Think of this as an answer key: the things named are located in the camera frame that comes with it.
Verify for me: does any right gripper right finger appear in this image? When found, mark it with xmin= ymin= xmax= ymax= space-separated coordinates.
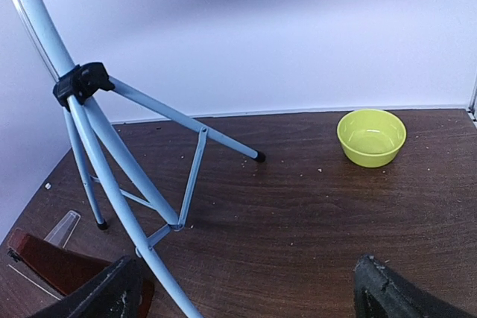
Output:
xmin=354 ymin=255 xmax=472 ymax=317

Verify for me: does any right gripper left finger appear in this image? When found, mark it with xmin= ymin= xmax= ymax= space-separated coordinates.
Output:
xmin=33 ymin=256 xmax=144 ymax=317

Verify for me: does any brown wooden metronome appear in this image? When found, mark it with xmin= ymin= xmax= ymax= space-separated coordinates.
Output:
xmin=7 ymin=228 xmax=154 ymax=317

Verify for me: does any clear plastic metronome cover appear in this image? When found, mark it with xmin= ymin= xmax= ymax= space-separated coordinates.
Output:
xmin=44 ymin=210 xmax=81 ymax=249

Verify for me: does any white perforated music stand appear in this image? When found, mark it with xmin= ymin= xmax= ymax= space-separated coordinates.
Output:
xmin=12 ymin=0 xmax=266 ymax=317

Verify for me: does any green plastic bowl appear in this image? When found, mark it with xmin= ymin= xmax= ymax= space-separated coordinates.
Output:
xmin=336 ymin=109 xmax=407 ymax=168

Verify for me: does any right aluminium corner post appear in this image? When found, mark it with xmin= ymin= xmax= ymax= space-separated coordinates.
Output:
xmin=467 ymin=78 xmax=477 ymax=125

